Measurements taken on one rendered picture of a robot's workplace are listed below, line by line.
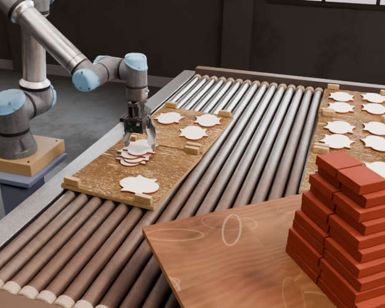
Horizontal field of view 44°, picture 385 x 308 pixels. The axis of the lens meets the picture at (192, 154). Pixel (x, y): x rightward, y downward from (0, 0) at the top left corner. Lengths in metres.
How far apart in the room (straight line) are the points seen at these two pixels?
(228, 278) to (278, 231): 0.22
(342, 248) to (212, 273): 0.28
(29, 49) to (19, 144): 0.35
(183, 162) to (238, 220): 0.56
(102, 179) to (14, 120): 0.42
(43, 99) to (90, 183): 0.46
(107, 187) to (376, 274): 0.92
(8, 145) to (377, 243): 1.36
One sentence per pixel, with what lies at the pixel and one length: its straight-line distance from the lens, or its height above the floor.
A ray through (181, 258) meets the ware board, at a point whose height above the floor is 1.04.
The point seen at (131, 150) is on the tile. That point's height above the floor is 0.97.
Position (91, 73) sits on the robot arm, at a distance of 1.58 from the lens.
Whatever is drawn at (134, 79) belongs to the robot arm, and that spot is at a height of 1.25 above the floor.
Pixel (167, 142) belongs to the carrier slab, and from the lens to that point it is 1.91.
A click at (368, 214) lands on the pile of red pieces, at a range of 0.98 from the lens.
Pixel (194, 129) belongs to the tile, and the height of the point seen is 0.94.
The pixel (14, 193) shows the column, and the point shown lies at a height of 0.78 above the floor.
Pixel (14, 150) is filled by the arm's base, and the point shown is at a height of 0.96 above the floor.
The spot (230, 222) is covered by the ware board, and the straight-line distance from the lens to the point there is 1.24.
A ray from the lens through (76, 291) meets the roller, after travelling 1.25.
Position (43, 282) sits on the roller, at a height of 0.91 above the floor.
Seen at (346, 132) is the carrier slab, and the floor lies 0.95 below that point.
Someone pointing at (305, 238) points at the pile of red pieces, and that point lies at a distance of 1.09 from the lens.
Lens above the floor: 1.73
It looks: 26 degrees down
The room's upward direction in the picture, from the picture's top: 1 degrees clockwise
